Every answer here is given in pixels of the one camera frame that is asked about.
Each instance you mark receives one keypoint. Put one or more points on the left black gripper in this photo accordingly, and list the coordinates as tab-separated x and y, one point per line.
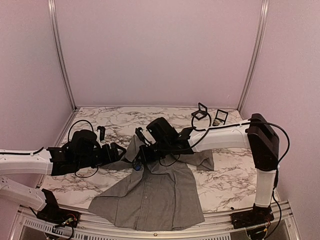
113	156

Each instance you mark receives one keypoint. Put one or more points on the grey button-up shirt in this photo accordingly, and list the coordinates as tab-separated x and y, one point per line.
159	197

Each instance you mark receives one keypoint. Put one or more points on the aluminium frame post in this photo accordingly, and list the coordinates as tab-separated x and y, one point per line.
257	47
59	52

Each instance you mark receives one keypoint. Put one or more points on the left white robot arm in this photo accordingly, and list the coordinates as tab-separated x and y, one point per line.
84	149

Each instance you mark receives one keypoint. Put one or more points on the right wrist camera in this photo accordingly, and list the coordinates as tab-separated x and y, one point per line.
141	136

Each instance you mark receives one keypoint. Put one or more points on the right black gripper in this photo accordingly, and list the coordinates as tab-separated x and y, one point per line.
146	157

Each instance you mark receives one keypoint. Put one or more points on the black display frame back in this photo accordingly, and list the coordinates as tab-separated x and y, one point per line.
201	113

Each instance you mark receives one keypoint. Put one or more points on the blue night scene brooch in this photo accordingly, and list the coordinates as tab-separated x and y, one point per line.
137	166

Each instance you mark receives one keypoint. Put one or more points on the black display frame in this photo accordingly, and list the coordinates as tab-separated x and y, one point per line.
222	116
201	113

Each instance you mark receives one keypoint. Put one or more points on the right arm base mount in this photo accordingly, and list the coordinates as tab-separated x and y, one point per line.
255	216

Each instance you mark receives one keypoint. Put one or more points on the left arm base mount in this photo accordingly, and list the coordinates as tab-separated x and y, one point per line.
54	214

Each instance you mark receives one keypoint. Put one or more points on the front aluminium rail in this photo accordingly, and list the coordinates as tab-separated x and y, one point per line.
276	222

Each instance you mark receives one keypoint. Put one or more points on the left aluminium frame post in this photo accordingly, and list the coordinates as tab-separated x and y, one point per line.
59	52

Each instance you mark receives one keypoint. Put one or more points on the right aluminium frame post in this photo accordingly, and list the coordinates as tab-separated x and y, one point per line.
257	47

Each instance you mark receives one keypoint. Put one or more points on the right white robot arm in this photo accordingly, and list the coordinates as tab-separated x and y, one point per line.
255	134

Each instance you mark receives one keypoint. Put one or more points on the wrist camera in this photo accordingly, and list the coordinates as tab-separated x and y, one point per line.
102	132
141	136

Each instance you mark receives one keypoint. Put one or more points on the black display frame middle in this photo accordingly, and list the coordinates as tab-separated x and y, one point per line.
222	116

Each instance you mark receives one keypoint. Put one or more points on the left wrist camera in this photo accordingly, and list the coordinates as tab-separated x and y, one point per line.
102	132

